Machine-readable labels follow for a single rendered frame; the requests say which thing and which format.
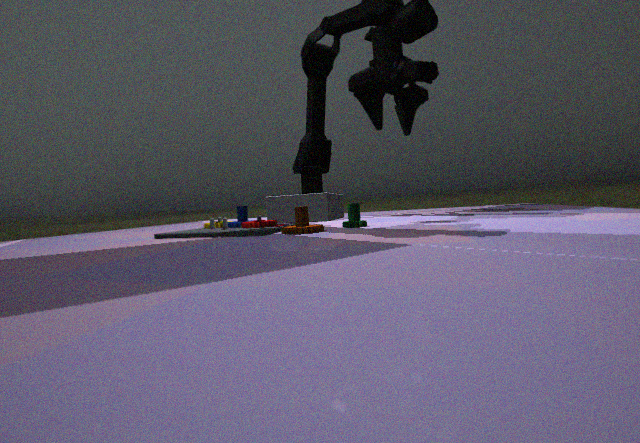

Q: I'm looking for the red gear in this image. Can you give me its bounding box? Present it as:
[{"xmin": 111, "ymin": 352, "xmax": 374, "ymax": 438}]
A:
[{"xmin": 241, "ymin": 220, "xmax": 278, "ymax": 228}]

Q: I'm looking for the green gear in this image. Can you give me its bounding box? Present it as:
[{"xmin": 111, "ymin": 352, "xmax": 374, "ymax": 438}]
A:
[{"xmin": 342, "ymin": 203, "xmax": 367, "ymax": 228}]

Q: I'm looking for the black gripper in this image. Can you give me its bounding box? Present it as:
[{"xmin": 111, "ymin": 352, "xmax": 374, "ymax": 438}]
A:
[{"xmin": 349, "ymin": 47, "xmax": 429, "ymax": 136}]

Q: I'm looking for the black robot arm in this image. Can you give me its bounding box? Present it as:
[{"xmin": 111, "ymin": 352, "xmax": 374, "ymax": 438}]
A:
[{"xmin": 293, "ymin": 0, "xmax": 439, "ymax": 194}]

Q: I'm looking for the orange gear with brown hub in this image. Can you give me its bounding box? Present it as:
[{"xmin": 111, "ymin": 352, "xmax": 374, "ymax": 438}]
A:
[{"xmin": 281, "ymin": 206, "xmax": 324, "ymax": 235}]

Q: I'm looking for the blue gear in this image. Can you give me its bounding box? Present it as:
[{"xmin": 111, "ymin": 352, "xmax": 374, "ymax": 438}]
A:
[{"xmin": 228, "ymin": 206, "xmax": 254, "ymax": 228}]

